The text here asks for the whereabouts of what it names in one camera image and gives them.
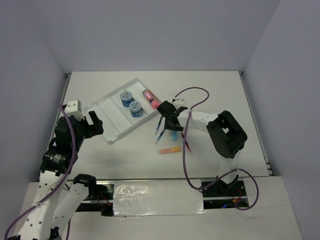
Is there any blue highlighter stick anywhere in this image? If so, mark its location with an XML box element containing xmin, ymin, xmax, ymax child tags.
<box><xmin>171</xmin><ymin>131</ymin><xmax>178</xmax><ymax>142</ymax></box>

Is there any red ink refill tube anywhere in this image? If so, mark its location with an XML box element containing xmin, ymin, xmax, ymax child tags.
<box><xmin>180</xmin><ymin>132</ymin><xmax>194</xmax><ymax>158</ymax></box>

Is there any pink capped clear tube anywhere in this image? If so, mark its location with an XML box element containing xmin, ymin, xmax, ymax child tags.
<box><xmin>142</xmin><ymin>89</ymin><xmax>161</xmax><ymax>110</ymax></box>

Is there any blue ink refill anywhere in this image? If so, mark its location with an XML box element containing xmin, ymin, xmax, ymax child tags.
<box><xmin>154</xmin><ymin>129</ymin><xmax>166</xmax><ymax>145</ymax></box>
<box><xmin>154</xmin><ymin>116</ymin><xmax>163</xmax><ymax>135</ymax></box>

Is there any orange highlighter stick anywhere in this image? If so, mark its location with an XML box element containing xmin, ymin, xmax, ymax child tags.
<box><xmin>157</xmin><ymin>146</ymin><xmax>181</xmax><ymax>155</ymax></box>

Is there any blue round jar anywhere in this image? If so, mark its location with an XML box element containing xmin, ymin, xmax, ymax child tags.
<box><xmin>119</xmin><ymin>90</ymin><xmax>134</xmax><ymax>107</ymax></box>
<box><xmin>129</xmin><ymin>101</ymin><xmax>143</xmax><ymax>118</ymax></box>

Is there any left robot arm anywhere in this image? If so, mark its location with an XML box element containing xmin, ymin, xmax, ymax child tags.
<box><xmin>4</xmin><ymin>108</ymin><xmax>104</xmax><ymax>240</ymax></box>

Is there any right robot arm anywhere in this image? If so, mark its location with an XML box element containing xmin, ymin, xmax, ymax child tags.
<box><xmin>156</xmin><ymin>100</ymin><xmax>248</xmax><ymax>196</ymax></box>

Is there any white compartment organizer tray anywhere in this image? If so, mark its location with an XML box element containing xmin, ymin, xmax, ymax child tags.
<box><xmin>85</xmin><ymin>78</ymin><xmax>158</xmax><ymax>145</ymax></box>

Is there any silver foil tape sheet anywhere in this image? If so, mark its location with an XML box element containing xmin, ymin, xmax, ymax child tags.
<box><xmin>113</xmin><ymin>180</ymin><xmax>206</xmax><ymax>217</ymax></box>

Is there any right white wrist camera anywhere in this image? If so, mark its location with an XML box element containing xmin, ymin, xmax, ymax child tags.
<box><xmin>172</xmin><ymin>97</ymin><xmax>185</xmax><ymax>107</ymax></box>

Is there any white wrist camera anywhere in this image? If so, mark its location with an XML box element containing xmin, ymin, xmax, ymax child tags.
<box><xmin>64</xmin><ymin>99</ymin><xmax>85</xmax><ymax>121</ymax></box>
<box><xmin>172</xmin><ymin>97</ymin><xmax>185</xmax><ymax>107</ymax></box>

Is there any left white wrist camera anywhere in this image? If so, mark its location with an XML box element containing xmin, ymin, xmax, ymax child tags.
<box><xmin>64</xmin><ymin>99</ymin><xmax>85</xmax><ymax>121</ymax></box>

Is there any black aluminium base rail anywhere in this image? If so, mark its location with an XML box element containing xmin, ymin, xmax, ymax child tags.
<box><xmin>77</xmin><ymin>180</ymin><xmax>249</xmax><ymax>217</ymax></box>

